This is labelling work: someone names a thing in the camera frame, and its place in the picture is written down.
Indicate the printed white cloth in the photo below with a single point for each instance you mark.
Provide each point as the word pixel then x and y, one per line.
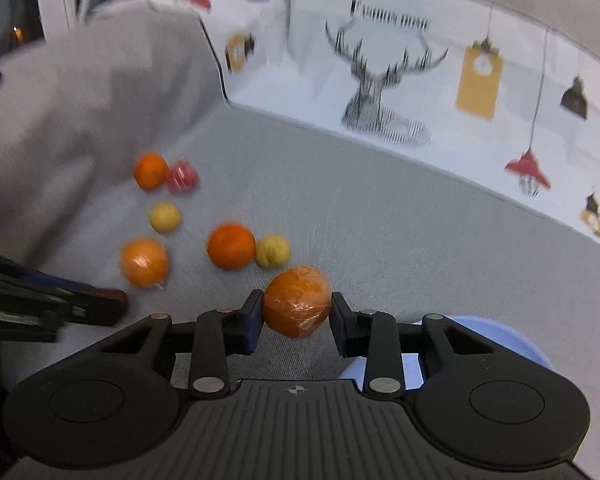
pixel 430 110

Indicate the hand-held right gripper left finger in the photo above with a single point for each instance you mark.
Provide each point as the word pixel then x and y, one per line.
pixel 254 317

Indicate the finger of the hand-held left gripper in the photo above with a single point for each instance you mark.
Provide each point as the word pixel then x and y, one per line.
pixel 100 307
pixel 55 282

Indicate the small orange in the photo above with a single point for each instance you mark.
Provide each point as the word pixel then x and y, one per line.
pixel 150 171

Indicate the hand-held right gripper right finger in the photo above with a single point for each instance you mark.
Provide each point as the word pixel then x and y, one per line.
pixel 338 317

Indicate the light blue plate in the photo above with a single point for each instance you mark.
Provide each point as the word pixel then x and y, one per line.
pixel 505 337

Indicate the large orange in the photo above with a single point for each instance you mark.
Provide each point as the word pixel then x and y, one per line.
pixel 231 245

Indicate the yellow round fruit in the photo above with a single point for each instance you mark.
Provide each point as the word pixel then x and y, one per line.
pixel 273 251
pixel 165 217

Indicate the red fruit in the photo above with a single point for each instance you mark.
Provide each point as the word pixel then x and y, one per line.
pixel 183 177

